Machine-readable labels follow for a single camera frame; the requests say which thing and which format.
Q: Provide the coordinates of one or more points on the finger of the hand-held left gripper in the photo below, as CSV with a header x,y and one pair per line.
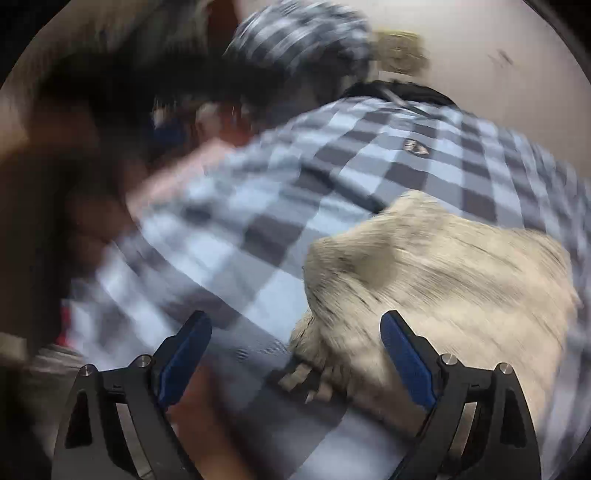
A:
x,y
170,133

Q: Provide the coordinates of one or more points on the cream plaid shirt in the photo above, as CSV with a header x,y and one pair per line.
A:
x,y
438,286

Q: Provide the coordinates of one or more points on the beige box fan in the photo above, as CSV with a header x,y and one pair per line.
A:
x,y
399,53

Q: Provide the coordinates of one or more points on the black cloth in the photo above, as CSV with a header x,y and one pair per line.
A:
x,y
415,92

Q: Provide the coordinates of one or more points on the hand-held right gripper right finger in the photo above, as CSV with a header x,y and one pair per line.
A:
x,y
408,364

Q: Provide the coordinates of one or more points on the blue checked bed sheet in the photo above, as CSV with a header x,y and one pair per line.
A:
x,y
277,184

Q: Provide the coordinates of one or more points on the blue checked quilt pile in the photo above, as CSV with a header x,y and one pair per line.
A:
x,y
300,37

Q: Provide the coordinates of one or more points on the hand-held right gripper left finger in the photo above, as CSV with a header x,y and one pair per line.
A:
x,y
184,360

